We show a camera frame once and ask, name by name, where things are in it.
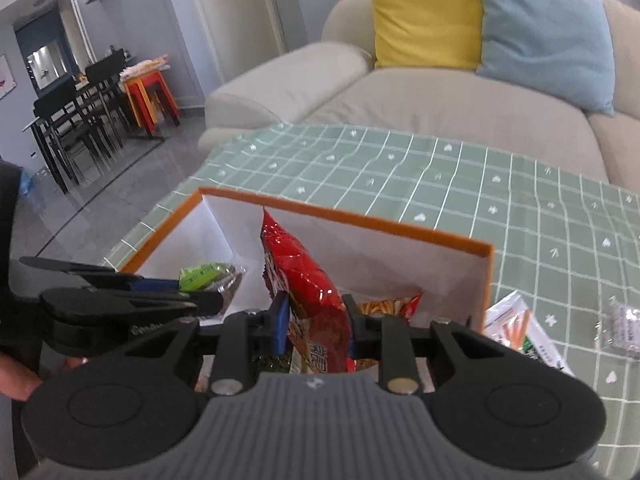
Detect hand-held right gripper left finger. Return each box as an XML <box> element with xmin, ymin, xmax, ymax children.
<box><xmin>120</xmin><ymin>290</ymin><xmax>292</xmax><ymax>395</ymax></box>

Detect clear packet of white balls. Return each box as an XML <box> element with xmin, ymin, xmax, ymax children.
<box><xmin>597</xmin><ymin>296</ymin><xmax>640</xmax><ymax>356</ymax></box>

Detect beige sofa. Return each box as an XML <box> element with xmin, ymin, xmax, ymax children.
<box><xmin>197</xmin><ymin>0</ymin><xmax>640</xmax><ymax>186</ymax></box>

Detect black dining chairs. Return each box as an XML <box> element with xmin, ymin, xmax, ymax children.
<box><xmin>22</xmin><ymin>77</ymin><xmax>126</xmax><ymax>196</ymax></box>

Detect beige pillow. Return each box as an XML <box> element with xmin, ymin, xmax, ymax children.
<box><xmin>579</xmin><ymin>0</ymin><xmax>640</xmax><ymax>120</ymax></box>

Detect light green snack packet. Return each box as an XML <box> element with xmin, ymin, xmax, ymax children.
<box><xmin>178</xmin><ymin>261</ymin><xmax>248</xmax><ymax>317</ymax></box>

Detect red stool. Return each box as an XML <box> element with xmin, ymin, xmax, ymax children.
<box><xmin>141</xmin><ymin>69</ymin><xmax>182</xmax><ymax>128</ymax></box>

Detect white stick snack packet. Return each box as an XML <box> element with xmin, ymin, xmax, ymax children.
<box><xmin>484</xmin><ymin>290</ymin><xmax>576</xmax><ymax>377</ymax></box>

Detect light blue pillow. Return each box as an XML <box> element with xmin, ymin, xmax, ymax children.
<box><xmin>475</xmin><ymin>0</ymin><xmax>617</xmax><ymax>117</ymax></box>

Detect red snack bag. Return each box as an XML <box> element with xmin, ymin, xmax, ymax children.
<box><xmin>260</xmin><ymin>207</ymin><xmax>353</xmax><ymax>376</ymax></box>

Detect green checked tablecloth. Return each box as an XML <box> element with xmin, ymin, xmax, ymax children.
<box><xmin>102</xmin><ymin>122</ymin><xmax>640</xmax><ymax>480</ymax></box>

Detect orange cardboard box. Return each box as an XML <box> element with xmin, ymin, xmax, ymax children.
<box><xmin>120</xmin><ymin>186</ymin><xmax>496</xmax><ymax>396</ymax></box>

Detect yellow pillow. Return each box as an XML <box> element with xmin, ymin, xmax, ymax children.
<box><xmin>362</xmin><ymin>0</ymin><xmax>483</xmax><ymax>70</ymax></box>

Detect white door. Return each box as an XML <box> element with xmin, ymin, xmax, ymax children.
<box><xmin>190</xmin><ymin>0</ymin><xmax>273</xmax><ymax>101</ymax></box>

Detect orange stick snack bag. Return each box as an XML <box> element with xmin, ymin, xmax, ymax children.
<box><xmin>357</xmin><ymin>292</ymin><xmax>425</xmax><ymax>322</ymax></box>

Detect person's left hand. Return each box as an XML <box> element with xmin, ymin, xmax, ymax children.
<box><xmin>0</xmin><ymin>352</ymin><xmax>90</xmax><ymax>402</ymax></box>

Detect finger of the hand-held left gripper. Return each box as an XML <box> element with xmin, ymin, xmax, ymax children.
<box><xmin>40</xmin><ymin>287</ymin><xmax>225</xmax><ymax>318</ymax></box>
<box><xmin>19</xmin><ymin>256</ymin><xmax>186</xmax><ymax>292</ymax></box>

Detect white cloth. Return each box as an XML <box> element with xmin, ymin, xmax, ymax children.
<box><xmin>119</xmin><ymin>54</ymin><xmax>170</xmax><ymax>82</ymax></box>

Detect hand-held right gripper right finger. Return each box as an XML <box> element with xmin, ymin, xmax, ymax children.
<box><xmin>341</xmin><ymin>293</ymin><xmax>508</xmax><ymax>395</ymax></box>

